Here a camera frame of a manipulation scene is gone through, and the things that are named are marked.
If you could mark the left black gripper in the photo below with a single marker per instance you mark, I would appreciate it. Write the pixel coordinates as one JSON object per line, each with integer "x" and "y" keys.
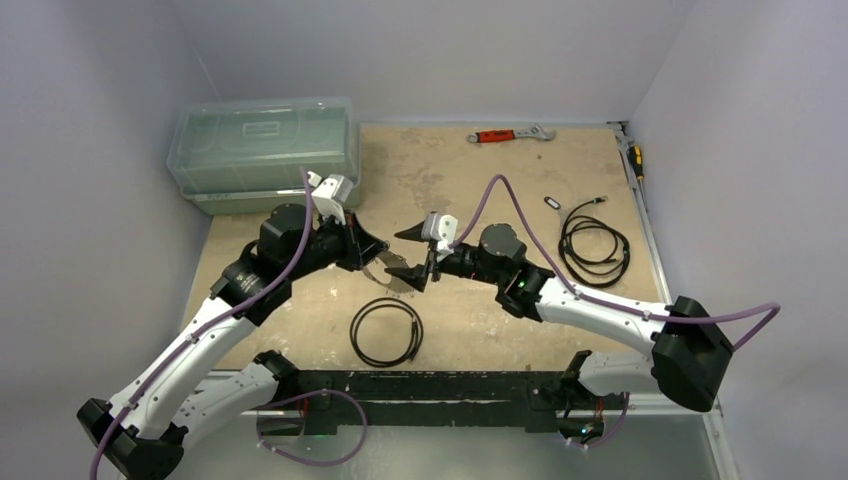
{"x": 359, "y": 246}

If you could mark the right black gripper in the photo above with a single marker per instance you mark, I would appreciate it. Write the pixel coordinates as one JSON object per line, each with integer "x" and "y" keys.
{"x": 430, "y": 257}

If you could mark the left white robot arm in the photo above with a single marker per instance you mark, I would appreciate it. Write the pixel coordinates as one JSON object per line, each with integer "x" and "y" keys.
{"x": 145, "y": 429}

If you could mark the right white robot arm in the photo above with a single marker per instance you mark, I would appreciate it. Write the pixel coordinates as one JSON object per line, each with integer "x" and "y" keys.
{"x": 675, "y": 351}

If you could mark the clear green plastic storage box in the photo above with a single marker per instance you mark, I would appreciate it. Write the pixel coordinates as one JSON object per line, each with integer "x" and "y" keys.
{"x": 245, "y": 156}

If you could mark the yellow black screwdriver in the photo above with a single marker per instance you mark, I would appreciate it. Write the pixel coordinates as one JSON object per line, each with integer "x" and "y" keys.
{"x": 635, "y": 160}

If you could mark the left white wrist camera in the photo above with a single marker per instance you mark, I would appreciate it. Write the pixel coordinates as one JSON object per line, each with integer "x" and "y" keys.
{"x": 328, "y": 194}

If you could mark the black key tag by cable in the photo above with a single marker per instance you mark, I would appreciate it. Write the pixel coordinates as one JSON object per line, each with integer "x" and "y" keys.
{"x": 552, "y": 203}

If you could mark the red handled adjustable wrench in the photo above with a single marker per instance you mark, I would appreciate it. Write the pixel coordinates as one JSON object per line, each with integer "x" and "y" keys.
{"x": 534, "y": 131}

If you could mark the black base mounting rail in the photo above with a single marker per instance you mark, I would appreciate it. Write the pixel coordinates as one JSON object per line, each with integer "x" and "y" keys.
{"x": 327, "y": 410}

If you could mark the aluminium frame rail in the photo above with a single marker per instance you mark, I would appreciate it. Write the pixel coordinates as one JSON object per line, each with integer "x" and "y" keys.
{"x": 577, "y": 387}

